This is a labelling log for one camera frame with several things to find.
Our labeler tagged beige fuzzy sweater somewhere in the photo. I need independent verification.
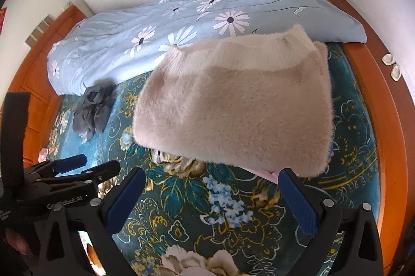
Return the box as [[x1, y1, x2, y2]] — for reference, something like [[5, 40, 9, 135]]
[[132, 25, 333, 177]]

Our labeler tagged person's left hand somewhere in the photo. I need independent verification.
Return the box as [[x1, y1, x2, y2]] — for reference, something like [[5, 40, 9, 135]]
[[5, 229, 30, 255]]

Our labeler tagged pink garment under sweater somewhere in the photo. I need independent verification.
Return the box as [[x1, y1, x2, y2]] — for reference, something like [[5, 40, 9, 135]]
[[242, 167, 279, 185]]

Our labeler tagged dark grey garment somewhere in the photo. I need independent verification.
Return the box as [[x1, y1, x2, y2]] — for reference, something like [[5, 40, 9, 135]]
[[72, 81, 116, 142]]

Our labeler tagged teal floral bed blanket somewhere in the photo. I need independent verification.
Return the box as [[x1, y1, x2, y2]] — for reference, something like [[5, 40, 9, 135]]
[[48, 43, 381, 275]]

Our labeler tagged light blue floral quilt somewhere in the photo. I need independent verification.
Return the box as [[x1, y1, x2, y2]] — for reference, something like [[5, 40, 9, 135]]
[[47, 0, 366, 96]]

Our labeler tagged red paper wall decoration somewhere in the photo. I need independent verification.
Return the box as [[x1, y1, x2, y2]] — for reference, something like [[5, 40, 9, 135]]
[[0, 7, 7, 34]]

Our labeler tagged orange wooden bed frame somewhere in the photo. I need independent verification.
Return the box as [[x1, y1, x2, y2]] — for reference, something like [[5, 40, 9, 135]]
[[8, 0, 414, 275]]

